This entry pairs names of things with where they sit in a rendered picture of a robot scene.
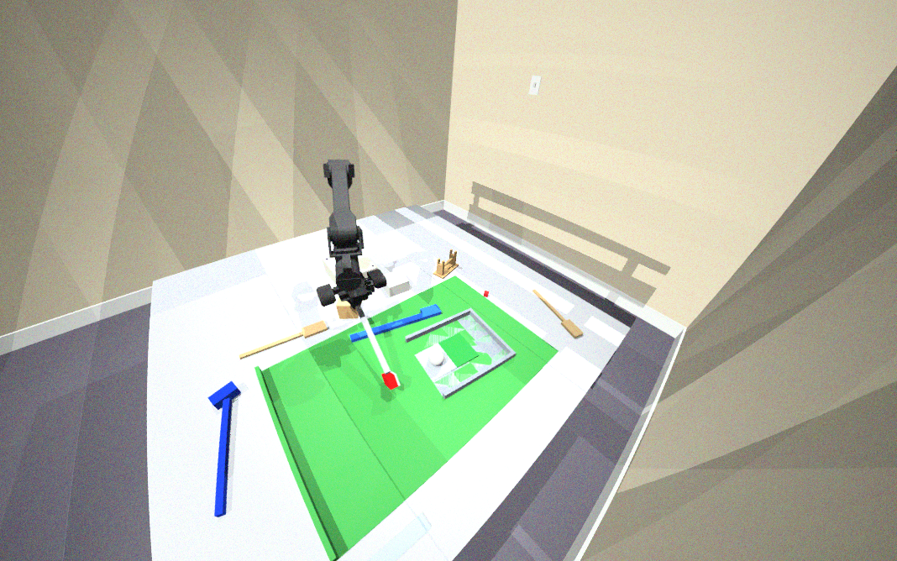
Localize blue golf putter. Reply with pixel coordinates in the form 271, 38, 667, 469
208, 381, 241, 517

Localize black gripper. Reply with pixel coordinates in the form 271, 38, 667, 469
316, 269, 386, 309

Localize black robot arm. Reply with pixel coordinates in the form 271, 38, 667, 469
323, 160, 375, 304

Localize blue flat bar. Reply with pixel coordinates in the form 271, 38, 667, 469
350, 304, 441, 342

